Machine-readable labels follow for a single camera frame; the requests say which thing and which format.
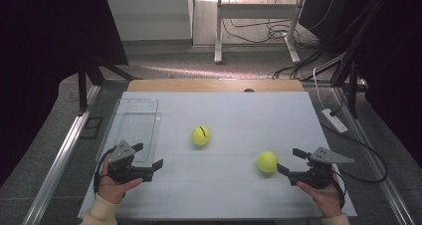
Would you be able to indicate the plain yellow tennis ball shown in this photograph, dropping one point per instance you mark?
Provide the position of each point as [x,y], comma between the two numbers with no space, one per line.
[267,162]

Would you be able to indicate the black metal stand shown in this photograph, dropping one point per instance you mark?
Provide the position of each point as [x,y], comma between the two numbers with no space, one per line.
[352,85]
[82,85]

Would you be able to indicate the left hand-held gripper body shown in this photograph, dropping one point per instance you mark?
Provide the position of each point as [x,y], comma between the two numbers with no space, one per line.
[123,172]

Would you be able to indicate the clear plastic container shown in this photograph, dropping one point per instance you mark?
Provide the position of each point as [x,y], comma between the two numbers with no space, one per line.
[136,122]

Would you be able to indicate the white desk frame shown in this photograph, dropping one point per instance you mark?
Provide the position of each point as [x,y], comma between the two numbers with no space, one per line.
[218,26]

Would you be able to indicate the white power strip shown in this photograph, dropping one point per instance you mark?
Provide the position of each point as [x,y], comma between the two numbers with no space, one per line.
[335,121]

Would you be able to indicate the white table cover board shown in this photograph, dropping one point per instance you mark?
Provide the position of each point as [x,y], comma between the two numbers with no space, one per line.
[232,118]

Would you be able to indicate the black curtain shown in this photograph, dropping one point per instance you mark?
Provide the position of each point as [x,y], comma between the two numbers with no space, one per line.
[394,69]
[43,52]

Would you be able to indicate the person's right hand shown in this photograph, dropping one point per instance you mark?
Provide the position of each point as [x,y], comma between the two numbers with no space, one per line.
[326,198]

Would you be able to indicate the tennis ball with black slit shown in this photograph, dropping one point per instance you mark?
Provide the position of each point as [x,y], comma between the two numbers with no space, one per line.
[200,136]

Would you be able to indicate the person's left hand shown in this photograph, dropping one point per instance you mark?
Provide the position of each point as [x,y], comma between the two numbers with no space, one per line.
[111,190]

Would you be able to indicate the metal floor rail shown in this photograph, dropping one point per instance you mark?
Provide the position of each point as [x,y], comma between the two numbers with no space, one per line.
[59,162]
[375,165]

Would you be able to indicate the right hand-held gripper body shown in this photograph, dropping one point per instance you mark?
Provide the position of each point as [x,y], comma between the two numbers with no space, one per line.
[315,177]

